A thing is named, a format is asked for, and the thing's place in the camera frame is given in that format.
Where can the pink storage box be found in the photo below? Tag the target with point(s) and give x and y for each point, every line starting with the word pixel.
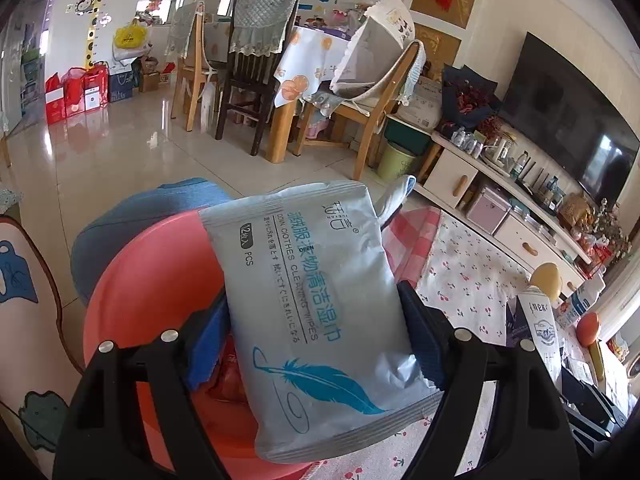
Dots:
pixel 487 210

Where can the white plastic bottle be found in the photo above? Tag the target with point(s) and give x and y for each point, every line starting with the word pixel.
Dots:
pixel 582 305

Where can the artificial flower arrangement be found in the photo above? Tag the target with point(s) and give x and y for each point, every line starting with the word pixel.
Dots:
pixel 605 230

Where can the red snack packet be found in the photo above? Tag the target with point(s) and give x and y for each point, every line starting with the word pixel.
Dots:
pixel 230 377

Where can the dining table orange print cloth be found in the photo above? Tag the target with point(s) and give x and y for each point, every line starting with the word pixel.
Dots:
pixel 305 70

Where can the dark green storage box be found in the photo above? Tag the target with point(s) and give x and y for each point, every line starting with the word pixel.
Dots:
pixel 407 135

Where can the height chart wall sticker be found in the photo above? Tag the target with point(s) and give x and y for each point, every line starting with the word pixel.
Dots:
pixel 97 10

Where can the white cardboard box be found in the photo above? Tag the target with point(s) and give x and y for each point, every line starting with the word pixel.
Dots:
pixel 422 105

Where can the printed white sofa cover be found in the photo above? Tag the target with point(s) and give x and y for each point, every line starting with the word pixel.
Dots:
pixel 30 360

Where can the dark blue gift bag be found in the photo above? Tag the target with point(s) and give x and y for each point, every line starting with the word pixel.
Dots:
pixel 121 84

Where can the white television cabinet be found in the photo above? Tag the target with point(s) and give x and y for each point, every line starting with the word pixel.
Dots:
pixel 525 247

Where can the light blue wet wipes packet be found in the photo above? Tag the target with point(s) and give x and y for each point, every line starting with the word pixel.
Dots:
pixel 310 310

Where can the row of small glass bottles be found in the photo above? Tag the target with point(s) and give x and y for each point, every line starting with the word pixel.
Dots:
pixel 466 141

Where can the yellow plastic bag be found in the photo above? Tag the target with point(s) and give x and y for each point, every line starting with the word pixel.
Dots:
pixel 131 35

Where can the black flat television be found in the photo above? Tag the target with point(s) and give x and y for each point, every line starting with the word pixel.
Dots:
pixel 565 120

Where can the yellow pear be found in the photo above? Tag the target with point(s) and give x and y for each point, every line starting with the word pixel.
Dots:
pixel 545 280

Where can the white electric kettle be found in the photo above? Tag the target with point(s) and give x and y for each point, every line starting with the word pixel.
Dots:
pixel 496 152

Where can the red apple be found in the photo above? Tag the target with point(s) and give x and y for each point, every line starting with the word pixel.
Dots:
pixel 588 329

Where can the white scalloped cloth cover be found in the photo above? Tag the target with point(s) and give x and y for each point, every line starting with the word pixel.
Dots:
pixel 365 55

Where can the dark blue white packet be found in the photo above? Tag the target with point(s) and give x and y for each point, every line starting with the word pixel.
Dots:
pixel 515 325

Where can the pink plastic basin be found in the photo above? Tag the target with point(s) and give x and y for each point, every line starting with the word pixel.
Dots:
pixel 145 285

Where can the dark wooden chair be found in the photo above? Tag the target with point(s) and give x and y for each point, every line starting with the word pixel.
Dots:
pixel 255 85

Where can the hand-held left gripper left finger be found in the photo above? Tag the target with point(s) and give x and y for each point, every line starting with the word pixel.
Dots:
pixel 212 345

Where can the white red gift bag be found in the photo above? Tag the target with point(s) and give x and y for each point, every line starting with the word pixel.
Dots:
pixel 95 87

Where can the green waste bin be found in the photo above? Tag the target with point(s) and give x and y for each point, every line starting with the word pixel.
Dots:
pixel 395 162

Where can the gold ornament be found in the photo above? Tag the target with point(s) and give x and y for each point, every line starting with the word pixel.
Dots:
pixel 574 210

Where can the dark wrapped flower bouquet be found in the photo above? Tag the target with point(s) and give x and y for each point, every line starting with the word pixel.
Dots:
pixel 470 97

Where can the cherry print tablecloth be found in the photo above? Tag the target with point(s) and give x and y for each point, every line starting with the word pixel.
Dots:
pixel 465 270

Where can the light wooden chair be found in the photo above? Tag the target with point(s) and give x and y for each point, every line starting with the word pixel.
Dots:
pixel 370 110
pixel 192 75

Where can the pink checkered cloth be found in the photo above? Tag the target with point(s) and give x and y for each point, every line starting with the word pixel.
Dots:
pixel 412 240

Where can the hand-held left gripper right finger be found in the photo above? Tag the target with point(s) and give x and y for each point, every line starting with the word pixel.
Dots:
pixel 425 340

